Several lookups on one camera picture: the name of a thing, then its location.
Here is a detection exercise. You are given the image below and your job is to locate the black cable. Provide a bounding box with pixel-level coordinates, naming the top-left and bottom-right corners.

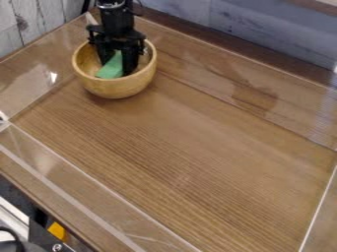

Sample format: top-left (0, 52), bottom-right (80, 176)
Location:
top-left (0, 226), bottom-right (27, 252)

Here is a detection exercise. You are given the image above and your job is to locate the green rectangular block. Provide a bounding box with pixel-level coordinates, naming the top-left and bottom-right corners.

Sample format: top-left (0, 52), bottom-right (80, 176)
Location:
top-left (95, 51), bottom-right (124, 79)

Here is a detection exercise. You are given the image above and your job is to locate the black device with screw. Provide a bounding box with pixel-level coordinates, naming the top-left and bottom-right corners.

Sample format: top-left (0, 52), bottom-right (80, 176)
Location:
top-left (28, 220), bottom-right (93, 252)

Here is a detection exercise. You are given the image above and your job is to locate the yellow label block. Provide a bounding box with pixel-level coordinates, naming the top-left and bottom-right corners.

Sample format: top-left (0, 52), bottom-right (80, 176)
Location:
top-left (47, 221), bottom-right (68, 242)

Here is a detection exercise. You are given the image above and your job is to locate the brown wooden bowl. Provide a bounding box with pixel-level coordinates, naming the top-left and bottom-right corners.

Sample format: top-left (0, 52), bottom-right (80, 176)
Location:
top-left (71, 39), bottom-right (158, 99)

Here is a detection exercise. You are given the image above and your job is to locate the clear acrylic tray wall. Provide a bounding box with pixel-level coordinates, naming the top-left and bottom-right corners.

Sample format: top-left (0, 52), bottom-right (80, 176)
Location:
top-left (0, 123), bottom-right (202, 252)

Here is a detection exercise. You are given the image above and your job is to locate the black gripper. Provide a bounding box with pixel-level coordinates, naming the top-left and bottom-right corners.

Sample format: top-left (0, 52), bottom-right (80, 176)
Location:
top-left (87, 0), bottom-right (146, 76)

